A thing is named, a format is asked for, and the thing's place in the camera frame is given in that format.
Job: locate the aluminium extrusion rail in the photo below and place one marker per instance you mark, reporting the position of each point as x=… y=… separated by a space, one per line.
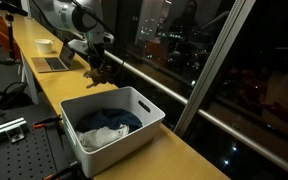
x=4 y=128

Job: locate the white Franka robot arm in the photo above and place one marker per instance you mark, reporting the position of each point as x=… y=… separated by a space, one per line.
x=74 y=15

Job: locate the white bowl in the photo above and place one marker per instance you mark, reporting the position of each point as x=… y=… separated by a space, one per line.
x=44 y=46

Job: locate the grey window mullion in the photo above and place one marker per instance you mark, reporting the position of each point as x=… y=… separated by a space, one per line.
x=214 y=66

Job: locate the long metal handrail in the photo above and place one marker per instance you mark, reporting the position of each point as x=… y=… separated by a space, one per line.
x=217 y=121

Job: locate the white plastic basket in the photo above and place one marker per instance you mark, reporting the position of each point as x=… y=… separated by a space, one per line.
x=117 y=156

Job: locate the silver open laptop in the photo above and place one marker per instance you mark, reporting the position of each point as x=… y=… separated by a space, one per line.
x=55 y=61

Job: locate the white towel cloth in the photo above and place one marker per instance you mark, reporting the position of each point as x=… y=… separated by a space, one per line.
x=99 y=136

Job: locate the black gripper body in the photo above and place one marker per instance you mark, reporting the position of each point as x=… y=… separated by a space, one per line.
x=96 y=53

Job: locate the small metal bracket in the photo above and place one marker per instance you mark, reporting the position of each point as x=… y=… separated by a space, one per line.
x=15 y=136

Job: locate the dark blue cloth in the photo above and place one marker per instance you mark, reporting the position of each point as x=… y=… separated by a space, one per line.
x=114 y=118

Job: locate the black bag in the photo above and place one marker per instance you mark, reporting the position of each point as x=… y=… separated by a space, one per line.
x=12 y=98

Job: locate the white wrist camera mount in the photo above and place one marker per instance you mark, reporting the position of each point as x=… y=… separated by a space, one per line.
x=79 y=45

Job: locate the black perforated breadboard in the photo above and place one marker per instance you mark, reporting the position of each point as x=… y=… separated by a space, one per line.
x=20 y=156

